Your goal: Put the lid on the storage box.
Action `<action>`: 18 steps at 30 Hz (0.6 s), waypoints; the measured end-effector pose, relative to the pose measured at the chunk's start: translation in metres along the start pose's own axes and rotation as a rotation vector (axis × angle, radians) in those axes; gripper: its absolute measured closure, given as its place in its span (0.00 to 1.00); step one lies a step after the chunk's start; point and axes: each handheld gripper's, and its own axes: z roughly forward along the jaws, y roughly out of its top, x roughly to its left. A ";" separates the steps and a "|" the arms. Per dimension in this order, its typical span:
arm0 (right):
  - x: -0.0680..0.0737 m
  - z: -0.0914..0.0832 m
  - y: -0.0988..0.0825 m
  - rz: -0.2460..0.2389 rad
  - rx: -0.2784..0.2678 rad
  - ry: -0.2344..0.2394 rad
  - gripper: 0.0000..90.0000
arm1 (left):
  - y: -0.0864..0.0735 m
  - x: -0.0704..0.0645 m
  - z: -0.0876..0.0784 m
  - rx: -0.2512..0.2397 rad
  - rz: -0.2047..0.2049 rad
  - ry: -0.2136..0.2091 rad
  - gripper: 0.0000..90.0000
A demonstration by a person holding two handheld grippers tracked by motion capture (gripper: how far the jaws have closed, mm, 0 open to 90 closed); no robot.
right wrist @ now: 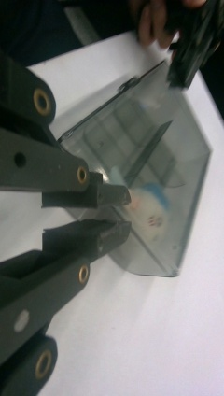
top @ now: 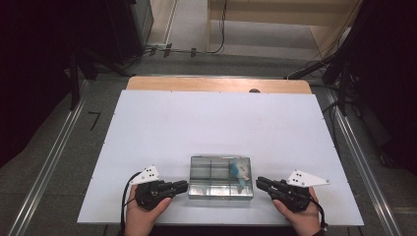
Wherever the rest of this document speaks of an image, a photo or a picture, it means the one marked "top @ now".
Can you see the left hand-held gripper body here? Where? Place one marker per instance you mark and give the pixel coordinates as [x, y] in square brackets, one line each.
[149, 195]

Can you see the clear grey plastic compartment box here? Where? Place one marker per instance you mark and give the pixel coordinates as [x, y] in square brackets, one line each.
[209, 177]

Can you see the person's left hand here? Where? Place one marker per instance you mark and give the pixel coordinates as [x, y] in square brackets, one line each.
[141, 219]

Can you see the blue and white plush toy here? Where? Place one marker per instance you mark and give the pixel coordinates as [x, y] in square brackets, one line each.
[236, 170]

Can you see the white table board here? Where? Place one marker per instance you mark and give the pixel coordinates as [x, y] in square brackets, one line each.
[196, 124]

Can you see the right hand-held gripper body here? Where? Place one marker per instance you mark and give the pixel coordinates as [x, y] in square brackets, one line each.
[295, 196]

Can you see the black tripod stand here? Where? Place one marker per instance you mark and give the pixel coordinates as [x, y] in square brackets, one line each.
[342, 88]
[74, 82]

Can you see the beige wooden shelf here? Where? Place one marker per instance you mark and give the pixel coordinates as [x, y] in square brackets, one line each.
[262, 13]

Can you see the person's right hand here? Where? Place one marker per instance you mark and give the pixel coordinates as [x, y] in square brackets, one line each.
[301, 221]

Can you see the wooden table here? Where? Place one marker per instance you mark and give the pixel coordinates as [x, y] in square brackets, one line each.
[196, 84]

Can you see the black curtain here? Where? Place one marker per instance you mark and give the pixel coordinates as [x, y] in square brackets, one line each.
[32, 65]
[390, 65]

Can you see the metal floor rail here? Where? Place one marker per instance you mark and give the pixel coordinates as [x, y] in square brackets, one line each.
[49, 164]
[364, 164]

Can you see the dark cabinet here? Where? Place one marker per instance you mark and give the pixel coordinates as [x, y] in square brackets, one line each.
[134, 26]

